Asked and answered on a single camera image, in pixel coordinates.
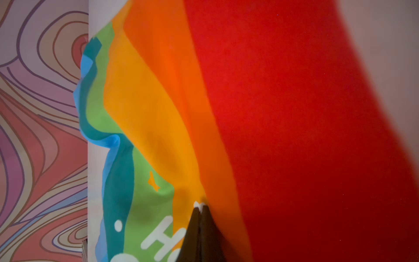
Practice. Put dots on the rainbow red hooded jacket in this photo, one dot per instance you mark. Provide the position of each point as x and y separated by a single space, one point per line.
295 122

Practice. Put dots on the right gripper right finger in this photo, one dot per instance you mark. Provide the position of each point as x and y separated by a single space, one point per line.
210 249

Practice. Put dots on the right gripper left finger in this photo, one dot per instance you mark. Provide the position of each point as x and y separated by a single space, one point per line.
190 250

